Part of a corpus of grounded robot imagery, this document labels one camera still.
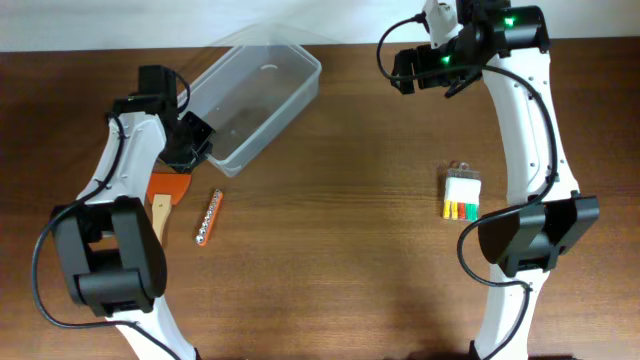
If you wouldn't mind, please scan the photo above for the clear plastic container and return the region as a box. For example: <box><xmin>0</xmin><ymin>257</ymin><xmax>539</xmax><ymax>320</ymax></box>
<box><xmin>187</xmin><ymin>23</ymin><xmax>322</xmax><ymax>177</ymax></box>

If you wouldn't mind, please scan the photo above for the orange socket rail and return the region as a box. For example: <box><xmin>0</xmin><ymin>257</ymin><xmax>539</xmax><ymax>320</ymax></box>
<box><xmin>195</xmin><ymin>189</ymin><xmax>224</xmax><ymax>246</ymax></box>

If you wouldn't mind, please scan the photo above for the clear case of coloured bits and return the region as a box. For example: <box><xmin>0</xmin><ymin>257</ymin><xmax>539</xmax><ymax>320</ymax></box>
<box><xmin>442</xmin><ymin>162</ymin><xmax>482</xmax><ymax>222</ymax></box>

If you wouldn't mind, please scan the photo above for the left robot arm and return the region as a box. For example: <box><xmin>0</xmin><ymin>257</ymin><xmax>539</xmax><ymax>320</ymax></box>
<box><xmin>35</xmin><ymin>65</ymin><xmax>213</xmax><ymax>359</ymax></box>

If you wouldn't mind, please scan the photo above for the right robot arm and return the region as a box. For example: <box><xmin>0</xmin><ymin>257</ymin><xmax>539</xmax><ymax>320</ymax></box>
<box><xmin>387</xmin><ymin>0</ymin><xmax>600</xmax><ymax>359</ymax></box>

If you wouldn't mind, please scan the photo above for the orange scraper wooden handle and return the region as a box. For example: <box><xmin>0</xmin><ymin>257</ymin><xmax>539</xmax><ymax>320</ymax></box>
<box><xmin>147</xmin><ymin>172</ymin><xmax>192</xmax><ymax>246</ymax></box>

